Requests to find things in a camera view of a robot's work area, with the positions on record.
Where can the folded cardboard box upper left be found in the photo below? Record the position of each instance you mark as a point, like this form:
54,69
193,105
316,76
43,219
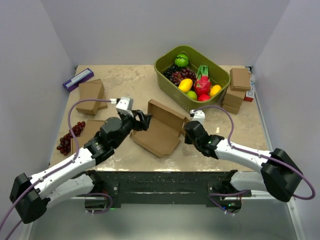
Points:
81,107

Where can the top cardboard box right stack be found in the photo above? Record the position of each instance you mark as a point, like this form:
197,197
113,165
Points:
240,79

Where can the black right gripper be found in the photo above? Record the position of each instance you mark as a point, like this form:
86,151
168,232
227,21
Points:
186,139

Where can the folded cardboard box lower left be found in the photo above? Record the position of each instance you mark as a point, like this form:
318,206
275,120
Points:
91,128

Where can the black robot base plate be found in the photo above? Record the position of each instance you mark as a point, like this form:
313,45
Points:
210,188

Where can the purple white flat box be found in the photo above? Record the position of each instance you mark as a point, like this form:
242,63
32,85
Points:
76,80

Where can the red grape bunch in basket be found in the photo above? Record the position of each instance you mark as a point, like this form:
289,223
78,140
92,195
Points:
184,73

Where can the red apple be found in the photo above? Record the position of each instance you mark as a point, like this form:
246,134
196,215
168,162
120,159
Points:
204,97

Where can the cardboard box under upper left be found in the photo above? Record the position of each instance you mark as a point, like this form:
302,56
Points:
94,90

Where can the red white small carton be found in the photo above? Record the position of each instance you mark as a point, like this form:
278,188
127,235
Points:
250,94

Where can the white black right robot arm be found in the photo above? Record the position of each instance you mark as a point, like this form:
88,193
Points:
273,172

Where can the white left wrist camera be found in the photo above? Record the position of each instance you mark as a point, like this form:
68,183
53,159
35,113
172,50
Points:
124,106

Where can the red grape bunch on table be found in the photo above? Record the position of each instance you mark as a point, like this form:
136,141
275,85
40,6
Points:
64,146

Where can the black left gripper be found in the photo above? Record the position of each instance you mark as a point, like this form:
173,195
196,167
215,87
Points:
143,124

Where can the olive green plastic basket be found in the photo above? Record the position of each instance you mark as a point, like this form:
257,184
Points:
217,75

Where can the green lime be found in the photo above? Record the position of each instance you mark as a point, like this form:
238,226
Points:
192,95

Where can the green black striped fruit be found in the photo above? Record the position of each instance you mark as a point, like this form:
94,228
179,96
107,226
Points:
181,60

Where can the brown cardboard box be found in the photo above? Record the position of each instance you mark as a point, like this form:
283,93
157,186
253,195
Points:
165,128

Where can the dark purple grape bunch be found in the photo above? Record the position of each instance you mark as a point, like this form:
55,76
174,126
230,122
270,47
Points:
170,70

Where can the lower cardboard boxes right stack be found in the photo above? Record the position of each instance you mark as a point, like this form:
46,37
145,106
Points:
233,100

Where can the pink dragon fruit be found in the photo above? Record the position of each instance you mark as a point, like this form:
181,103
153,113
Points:
202,85

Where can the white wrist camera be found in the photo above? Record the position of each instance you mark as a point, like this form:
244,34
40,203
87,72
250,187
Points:
197,115
124,106

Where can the orange yellow fruit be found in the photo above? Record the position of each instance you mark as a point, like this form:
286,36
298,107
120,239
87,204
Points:
215,89

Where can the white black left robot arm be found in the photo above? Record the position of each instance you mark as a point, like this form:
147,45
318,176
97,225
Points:
31,196

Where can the yellow mango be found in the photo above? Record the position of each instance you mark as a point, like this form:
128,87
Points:
185,85

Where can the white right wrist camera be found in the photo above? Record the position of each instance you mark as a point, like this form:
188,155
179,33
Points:
197,115

